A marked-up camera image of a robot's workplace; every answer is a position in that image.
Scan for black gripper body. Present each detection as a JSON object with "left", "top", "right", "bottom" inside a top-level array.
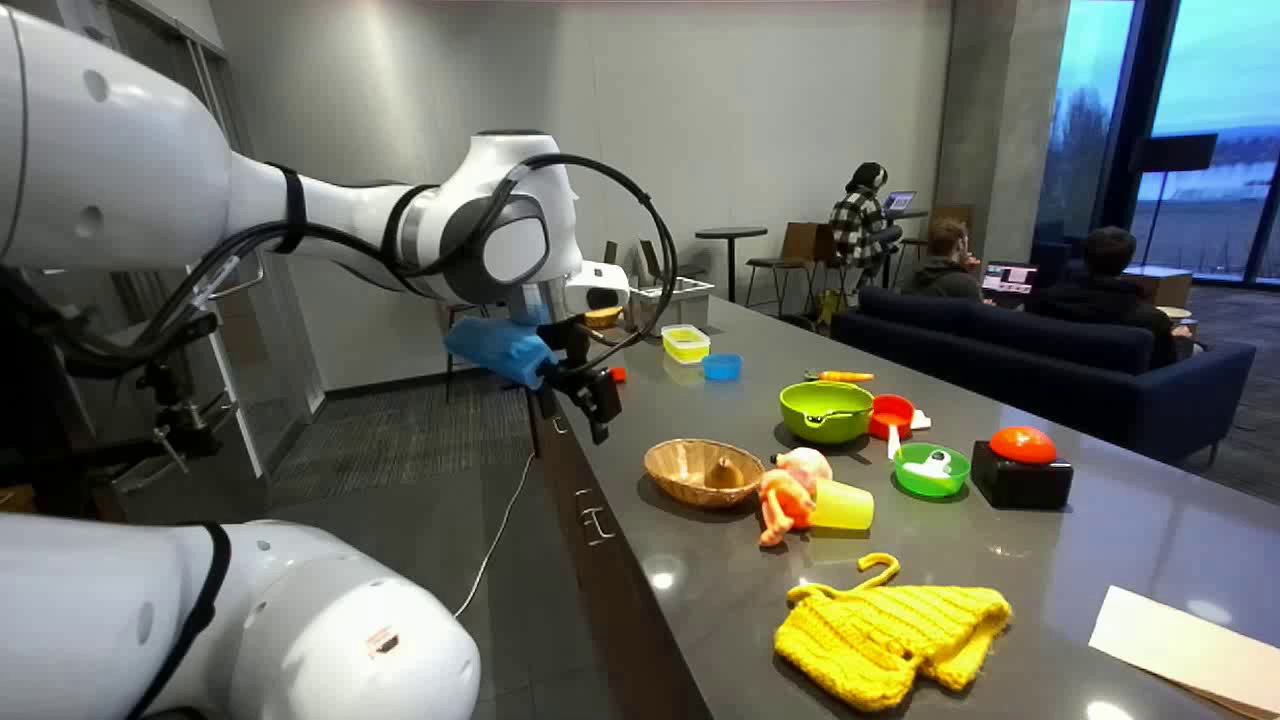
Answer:
[{"left": 538, "top": 315, "right": 631, "bottom": 398}]

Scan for yellow knitted cloth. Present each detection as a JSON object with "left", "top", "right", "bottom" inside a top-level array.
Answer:
[{"left": 772, "top": 548, "right": 1017, "bottom": 717}]

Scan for yellow translucent container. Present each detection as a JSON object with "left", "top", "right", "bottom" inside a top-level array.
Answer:
[{"left": 659, "top": 321, "right": 717, "bottom": 367}]

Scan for small blue bowl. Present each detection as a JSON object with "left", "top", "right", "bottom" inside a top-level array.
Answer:
[{"left": 700, "top": 346, "right": 747, "bottom": 387}]

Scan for woven wicker basket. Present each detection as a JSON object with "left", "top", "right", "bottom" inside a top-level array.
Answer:
[{"left": 640, "top": 435, "right": 772, "bottom": 511}]

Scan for metal pot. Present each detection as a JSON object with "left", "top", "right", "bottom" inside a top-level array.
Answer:
[{"left": 624, "top": 271, "right": 721, "bottom": 336}]

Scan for dark wooden cabinet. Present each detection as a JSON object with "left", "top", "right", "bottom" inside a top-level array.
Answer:
[{"left": 523, "top": 387, "right": 713, "bottom": 720}]

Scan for round bar table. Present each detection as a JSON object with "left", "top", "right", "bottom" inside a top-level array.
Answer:
[{"left": 691, "top": 222, "right": 772, "bottom": 308}]

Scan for orange and white plush toy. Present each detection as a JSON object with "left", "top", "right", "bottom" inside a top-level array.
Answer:
[{"left": 752, "top": 443, "right": 835, "bottom": 553}]

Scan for green plastic bowl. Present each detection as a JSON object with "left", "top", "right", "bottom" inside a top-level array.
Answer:
[{"left": 777, "top": 375, "right": 875, "bottom": 446}]

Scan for wooden chair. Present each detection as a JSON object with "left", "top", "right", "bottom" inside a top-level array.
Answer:
[{"left": 744, "top": 219, "right": 831, "bottom": 321}]

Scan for yellow plastic cup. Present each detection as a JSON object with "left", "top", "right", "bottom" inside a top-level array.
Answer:
[{"left": 805, "top": 475, "right": 881, "bottom": 538}]

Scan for red measuring cup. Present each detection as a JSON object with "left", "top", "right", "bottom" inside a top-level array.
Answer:
[{"left": 868, "top": 392, "right": 936, "bottom": 465}]

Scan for person in checkered top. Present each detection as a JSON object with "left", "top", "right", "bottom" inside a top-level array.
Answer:
[{"left": 825, "top": 161, "right": 902, "bottom": 321}]

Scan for seated person with brown hair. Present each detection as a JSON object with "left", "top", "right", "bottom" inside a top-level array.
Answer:
[{"left": 908, "top": 214, "right": 993, "bottom": 304}]

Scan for open laptop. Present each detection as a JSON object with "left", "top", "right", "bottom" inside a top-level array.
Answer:
[{"left": 982, "top": 258, "right": 1043, "bottom": 298}]

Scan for black box with orange dome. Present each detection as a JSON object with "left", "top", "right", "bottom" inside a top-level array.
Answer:
[{"left": 969, "top": 423, "right": 1076, "bottom": 514}]

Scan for dark blue sofa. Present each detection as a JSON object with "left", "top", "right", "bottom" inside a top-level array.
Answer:
[{"left": 831, "top": 285, "right": 1261, "bottom": 465}]

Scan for seated person in dark jacket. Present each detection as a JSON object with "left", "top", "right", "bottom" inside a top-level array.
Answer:
[{"left": 1027, "top": 222, "right": 1185, "bottom": 372}]

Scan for white paper sheet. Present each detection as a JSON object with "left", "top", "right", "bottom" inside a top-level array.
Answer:
[{"left": 1085, "top": 582, "right": 1280, "bottom": 720}]

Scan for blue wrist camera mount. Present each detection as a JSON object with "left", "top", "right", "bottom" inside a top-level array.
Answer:
[{"left": 445, "top": 312, "right": 563, "bottom": 394}]

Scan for white floor cable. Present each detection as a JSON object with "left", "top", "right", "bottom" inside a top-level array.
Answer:
[{"left": 447, "top": 446, "right": 539, "bottom": 619}]

